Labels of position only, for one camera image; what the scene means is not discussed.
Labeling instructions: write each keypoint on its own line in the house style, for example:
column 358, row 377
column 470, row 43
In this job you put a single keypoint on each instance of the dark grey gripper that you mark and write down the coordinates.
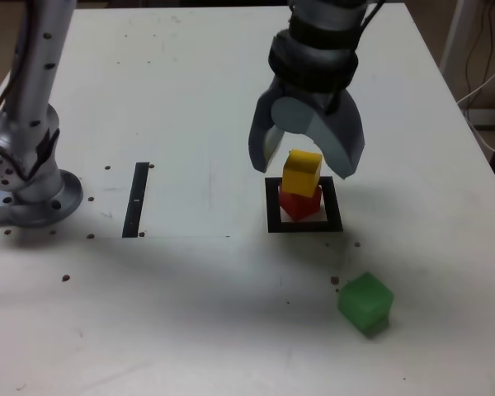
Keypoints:
column 313, row 99

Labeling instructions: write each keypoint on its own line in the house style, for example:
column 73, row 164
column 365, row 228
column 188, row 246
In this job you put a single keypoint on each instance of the yellow cube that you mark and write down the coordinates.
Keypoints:
column 299, row 175

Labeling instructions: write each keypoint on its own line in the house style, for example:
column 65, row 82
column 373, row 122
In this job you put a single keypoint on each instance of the red cube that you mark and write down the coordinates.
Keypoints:
column 299, row 206

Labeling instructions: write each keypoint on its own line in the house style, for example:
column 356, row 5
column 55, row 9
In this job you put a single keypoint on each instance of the green cube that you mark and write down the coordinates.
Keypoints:
column 365, row 303

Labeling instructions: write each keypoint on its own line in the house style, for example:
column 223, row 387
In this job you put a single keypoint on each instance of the black tape square outline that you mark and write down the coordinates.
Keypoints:
column 272, row 222

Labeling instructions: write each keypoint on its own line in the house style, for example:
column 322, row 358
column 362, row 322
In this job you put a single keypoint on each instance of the black tape strip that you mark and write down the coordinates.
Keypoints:
column 135, row 198

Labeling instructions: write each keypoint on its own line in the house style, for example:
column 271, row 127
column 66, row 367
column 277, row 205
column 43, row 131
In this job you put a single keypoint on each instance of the white metal post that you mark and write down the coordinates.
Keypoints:
column 456, row 37

